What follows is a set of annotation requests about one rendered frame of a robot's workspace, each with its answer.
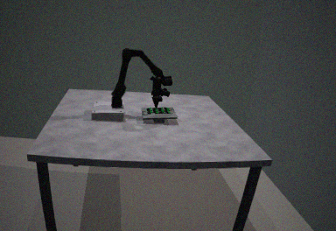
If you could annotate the grey switch panel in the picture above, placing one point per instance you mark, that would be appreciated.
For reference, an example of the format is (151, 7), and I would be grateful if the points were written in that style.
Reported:
(158, 114)

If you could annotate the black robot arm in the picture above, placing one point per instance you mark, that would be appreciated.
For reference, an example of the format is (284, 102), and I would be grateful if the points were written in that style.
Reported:
(120, 88)

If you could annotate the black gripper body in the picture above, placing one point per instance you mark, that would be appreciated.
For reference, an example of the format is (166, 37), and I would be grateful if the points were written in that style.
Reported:
(156, 92)

